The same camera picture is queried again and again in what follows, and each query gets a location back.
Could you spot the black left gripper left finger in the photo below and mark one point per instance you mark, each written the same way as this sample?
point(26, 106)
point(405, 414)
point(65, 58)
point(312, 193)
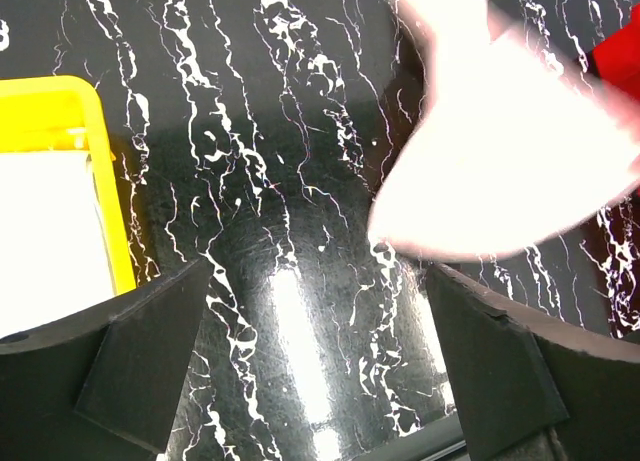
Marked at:
point(103, 383)

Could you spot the yellow plastic tray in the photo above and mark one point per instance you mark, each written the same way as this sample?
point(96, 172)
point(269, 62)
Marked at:
point(64, 113)

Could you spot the red plastic tray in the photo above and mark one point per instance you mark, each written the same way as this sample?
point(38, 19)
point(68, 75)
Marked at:
point(617, 58)

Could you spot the light blue towel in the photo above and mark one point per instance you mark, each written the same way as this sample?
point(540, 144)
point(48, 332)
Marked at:
point(54, 259)

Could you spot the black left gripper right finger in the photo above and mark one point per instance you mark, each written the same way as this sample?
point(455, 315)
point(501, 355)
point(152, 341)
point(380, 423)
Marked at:
point(528, 386)

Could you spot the pink towel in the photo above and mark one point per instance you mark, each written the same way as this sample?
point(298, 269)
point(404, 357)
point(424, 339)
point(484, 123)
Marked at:
point(510, 150)

